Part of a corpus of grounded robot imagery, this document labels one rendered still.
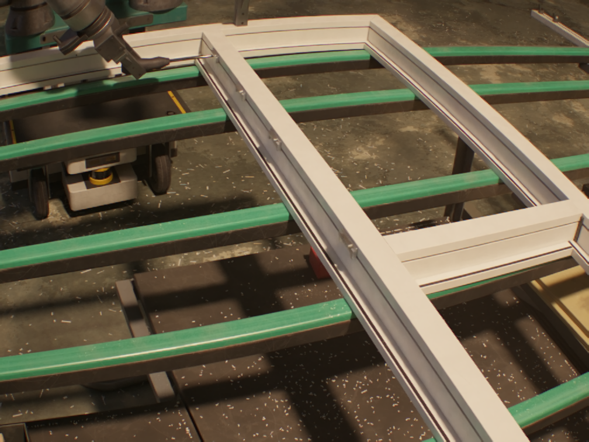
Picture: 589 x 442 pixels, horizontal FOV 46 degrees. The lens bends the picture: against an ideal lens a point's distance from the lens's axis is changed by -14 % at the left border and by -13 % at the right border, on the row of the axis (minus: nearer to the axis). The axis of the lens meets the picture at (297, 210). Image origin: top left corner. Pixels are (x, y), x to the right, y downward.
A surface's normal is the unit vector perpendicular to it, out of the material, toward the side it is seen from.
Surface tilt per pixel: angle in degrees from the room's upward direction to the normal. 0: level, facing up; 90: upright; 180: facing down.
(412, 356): 90
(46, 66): 90
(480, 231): 0
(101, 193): 90
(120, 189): 90
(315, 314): 0
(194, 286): 0
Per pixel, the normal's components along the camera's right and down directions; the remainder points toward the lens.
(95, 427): 0.07, -0.83
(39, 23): 0.67, 0.15
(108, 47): 0.35, 0.65
